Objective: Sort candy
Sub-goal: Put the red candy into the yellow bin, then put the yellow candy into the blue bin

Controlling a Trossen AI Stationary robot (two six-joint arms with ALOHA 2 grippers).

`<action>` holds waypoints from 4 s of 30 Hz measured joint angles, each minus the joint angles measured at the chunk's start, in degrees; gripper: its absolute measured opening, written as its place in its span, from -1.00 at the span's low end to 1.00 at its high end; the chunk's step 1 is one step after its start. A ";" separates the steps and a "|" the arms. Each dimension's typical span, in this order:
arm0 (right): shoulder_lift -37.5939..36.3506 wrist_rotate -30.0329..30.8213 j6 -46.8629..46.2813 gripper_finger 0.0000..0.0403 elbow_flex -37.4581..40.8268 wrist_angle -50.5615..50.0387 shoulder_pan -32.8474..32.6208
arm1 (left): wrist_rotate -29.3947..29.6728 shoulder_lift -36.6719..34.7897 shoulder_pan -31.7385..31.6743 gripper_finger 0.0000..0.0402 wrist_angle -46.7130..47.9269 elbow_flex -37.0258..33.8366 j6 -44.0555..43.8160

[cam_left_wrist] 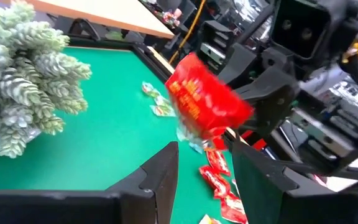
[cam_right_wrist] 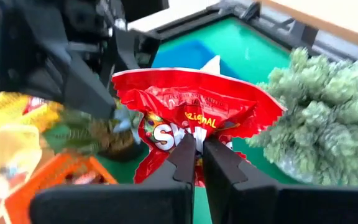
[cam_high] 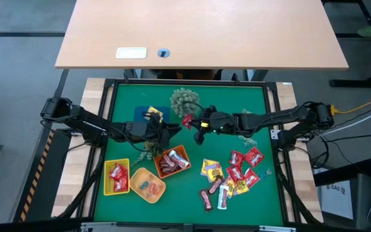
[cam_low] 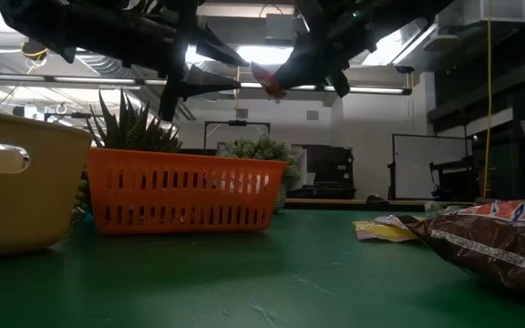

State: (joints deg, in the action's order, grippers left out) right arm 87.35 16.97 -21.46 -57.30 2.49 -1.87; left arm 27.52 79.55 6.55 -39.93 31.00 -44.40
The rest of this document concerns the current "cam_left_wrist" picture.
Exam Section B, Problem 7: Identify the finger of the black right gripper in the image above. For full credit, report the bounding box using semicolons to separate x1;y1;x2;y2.
216;42;262;91
234;66;300;138

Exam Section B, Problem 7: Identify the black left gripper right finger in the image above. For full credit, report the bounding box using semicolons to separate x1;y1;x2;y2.
231;139;358;224

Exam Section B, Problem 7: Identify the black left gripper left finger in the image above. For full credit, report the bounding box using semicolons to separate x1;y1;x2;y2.
0;141;180;224

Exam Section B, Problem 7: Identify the clear small candy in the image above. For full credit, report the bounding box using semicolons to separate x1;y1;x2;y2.
149;95;177;118
175;123;209;154
141;81;161;99

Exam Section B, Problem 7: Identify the yellow candy packet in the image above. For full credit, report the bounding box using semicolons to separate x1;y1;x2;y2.
198;213;222;224

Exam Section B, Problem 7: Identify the pink flower bunch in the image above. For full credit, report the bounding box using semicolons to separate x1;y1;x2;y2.
162;8;183;27

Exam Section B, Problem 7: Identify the light wooden desk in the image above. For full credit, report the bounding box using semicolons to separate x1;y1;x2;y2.
26;0;175;40

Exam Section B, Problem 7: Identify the round pale green succulent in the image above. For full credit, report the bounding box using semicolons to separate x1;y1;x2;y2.
0;0;93;159

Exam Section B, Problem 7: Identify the yellow hanging cable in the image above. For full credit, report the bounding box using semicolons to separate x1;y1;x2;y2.
168;0;206;65

